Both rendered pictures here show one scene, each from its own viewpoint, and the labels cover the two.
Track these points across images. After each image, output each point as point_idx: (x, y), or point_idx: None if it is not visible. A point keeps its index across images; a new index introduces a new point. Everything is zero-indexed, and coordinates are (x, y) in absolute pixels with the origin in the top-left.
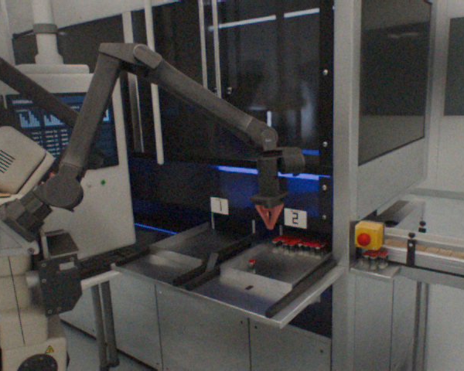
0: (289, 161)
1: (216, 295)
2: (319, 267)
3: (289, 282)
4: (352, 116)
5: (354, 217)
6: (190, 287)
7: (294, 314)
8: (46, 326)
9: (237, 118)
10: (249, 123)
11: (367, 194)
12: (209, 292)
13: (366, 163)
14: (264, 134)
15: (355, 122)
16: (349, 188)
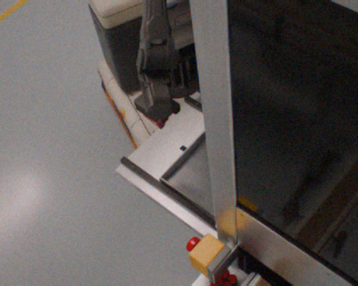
0: (144, 96)
1: (172, 122)
2: (209, 214)
3: (187, 185)
4: (208, 147)
5: (228, 235)
6: (184, 100)
7: (131, 184)
8: None
9: (143, 14)
10: (141, 29)
11: (271, 254)
12: (180, 117)
13: (267, 227)
14: (139, 51)
15: (219, 160)
16: (213, 203)
